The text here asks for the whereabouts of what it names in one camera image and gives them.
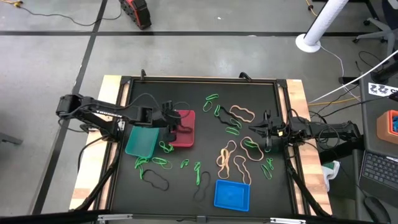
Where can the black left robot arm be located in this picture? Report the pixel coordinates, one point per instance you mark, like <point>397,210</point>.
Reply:
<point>102,112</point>

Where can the green rubber band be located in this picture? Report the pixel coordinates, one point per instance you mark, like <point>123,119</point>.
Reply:
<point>264,169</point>
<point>237,124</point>
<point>184,163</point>
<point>215,111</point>
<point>197,168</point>
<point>207,98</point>
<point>157,160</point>
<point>270,161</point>
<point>267,150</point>
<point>140,161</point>
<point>166,147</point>
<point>227,129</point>
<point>248,143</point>
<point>204,107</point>

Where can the black side desk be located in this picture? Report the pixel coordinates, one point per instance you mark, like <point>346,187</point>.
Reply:
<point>370,137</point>

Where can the orange box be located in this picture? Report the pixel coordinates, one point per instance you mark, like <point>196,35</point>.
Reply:
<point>384,127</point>

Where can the red black floor device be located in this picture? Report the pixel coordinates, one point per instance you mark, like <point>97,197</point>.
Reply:
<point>136,12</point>

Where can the red plastic basket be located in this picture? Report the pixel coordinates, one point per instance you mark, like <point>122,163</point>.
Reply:
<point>188,140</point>

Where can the black rubber band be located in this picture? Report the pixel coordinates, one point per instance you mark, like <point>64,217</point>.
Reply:
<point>225,116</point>
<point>166,187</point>
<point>209,179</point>

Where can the dark laptop keyboard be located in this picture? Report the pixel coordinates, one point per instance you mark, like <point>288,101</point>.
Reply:
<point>381,169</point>

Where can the white floor stand pole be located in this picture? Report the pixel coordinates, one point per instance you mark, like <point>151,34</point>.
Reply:
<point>323,18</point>

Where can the grey office chair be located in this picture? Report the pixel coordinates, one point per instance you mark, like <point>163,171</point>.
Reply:
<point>384,32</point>

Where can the black floor power strip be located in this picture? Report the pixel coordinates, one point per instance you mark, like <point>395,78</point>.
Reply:
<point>348,80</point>

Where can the grey chair base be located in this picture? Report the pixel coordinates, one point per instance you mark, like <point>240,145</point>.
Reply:
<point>9,139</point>

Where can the black table clamp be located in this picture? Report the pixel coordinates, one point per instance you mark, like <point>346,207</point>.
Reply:
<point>143,74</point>
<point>245,76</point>

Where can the green white bag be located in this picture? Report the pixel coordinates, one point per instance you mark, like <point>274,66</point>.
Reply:
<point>331,171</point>

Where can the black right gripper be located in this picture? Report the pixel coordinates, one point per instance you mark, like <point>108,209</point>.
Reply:
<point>278,129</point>

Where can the silver beam bracket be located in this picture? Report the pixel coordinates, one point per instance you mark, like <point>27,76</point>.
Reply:
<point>287,221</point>
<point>113,216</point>

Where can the black computer mouse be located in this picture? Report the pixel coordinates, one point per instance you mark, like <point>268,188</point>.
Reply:
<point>376,210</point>

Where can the tan rubber band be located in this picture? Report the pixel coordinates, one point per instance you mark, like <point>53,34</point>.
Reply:
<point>235,160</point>
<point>231,141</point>
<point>230,110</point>
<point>223,177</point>
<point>242,145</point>

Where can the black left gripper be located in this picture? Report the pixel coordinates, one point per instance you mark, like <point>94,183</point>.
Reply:
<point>163,119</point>

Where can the blue plastic basket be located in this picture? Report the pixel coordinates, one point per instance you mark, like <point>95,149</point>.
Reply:
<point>231,196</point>

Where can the teal plastic basket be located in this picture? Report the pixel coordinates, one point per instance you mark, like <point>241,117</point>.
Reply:
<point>141,143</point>

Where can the black tube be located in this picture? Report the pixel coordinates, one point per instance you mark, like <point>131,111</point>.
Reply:
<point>387,73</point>

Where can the black overhead frame beam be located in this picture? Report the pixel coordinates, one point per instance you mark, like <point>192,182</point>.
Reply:
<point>46,219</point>

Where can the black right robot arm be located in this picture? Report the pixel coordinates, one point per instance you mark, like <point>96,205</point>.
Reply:
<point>326,129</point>

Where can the white printed paper tag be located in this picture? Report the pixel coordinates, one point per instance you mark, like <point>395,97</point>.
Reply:
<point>381,89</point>

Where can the blue plastic parts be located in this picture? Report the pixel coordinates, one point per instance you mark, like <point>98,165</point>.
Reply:
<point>395,124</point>

